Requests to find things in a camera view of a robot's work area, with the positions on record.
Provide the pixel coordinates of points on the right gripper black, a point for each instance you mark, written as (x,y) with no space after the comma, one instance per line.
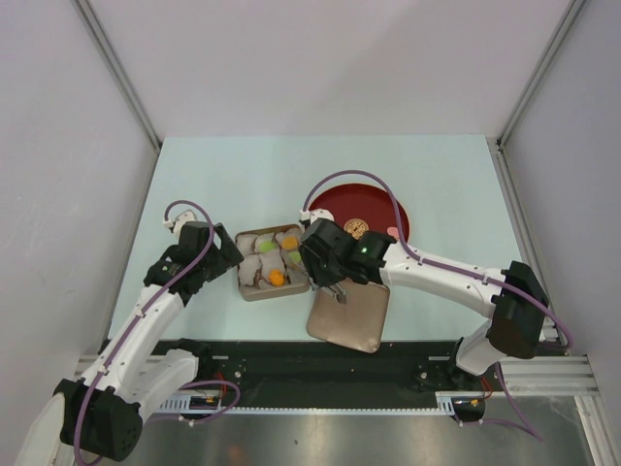
(319,265)

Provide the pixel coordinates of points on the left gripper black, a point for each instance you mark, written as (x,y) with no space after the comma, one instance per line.
(225,248)

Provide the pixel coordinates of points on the orange biscuit cookie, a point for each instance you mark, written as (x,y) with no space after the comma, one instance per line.
(289,243)

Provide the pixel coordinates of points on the orange fish-shaped cookie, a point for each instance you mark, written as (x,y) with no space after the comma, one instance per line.
(277,278)

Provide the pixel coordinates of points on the metal serving tongs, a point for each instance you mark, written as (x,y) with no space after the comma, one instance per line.
(336,291)

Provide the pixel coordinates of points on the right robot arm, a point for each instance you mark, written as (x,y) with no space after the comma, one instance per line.
(511,300)

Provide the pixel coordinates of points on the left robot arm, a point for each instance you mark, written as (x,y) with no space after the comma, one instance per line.
(107,407)

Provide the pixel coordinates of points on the gold cookie tin box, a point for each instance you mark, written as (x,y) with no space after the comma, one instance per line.
(257,295)

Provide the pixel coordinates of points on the white paper cookie cups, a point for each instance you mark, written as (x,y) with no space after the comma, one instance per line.
(254,270)

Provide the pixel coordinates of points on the red round tray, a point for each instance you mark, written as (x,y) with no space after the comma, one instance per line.
(357,208)

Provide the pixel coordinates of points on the pink sandwich cookie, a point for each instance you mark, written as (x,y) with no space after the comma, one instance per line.
(394,232)

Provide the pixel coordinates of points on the gold tin lid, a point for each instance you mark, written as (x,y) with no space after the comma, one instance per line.
(358,323)

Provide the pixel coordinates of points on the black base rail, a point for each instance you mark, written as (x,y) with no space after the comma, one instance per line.
(318,375)

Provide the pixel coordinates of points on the aluminium frame right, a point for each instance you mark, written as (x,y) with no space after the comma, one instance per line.
(554,376)

